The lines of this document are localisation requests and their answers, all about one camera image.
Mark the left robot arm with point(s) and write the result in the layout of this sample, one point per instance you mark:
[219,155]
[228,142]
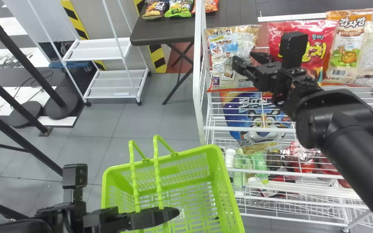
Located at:
[15,226]

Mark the shiny red snack packet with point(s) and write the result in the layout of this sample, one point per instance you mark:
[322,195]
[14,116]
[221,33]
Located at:
[303,161]

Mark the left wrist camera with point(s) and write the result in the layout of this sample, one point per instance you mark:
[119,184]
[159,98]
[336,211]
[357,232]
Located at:
[75,176]

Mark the orange and white snack packet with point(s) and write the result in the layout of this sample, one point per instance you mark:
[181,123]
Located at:
[355,48]

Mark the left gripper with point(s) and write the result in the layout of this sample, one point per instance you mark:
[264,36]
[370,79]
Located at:
[105,221]

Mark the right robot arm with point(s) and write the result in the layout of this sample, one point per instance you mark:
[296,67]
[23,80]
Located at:
[351,145]

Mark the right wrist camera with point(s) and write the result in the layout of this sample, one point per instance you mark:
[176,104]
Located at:
[292,45]

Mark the green bottle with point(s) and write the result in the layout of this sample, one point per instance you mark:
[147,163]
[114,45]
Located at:
[260,165]

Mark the beige snack packet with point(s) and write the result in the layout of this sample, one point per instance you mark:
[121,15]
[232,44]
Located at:
[228,42]

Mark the white shelf trolley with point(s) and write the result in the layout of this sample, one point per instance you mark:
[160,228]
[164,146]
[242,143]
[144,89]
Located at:
[108,48]

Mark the dark side table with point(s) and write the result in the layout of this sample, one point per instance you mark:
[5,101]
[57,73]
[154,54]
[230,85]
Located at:
[170,32]

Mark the yellow and black striped post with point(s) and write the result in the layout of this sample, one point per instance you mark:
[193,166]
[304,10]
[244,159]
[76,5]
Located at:
[158,58]
[76,26]

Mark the green snack packet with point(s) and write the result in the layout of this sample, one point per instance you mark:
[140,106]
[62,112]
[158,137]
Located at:
[178,8]

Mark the blue snack packet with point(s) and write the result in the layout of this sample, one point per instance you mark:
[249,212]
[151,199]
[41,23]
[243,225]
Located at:
[254,113]

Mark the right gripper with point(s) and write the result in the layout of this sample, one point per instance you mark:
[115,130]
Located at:
[265,77]

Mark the yellow snack packet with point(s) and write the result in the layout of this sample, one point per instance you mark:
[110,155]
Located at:
[154,8]

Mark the green basket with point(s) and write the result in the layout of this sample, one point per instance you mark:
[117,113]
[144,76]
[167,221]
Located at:
[202,194]

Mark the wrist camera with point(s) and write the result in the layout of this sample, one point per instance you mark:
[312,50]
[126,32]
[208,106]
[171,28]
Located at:
[75,176]
[292,45]

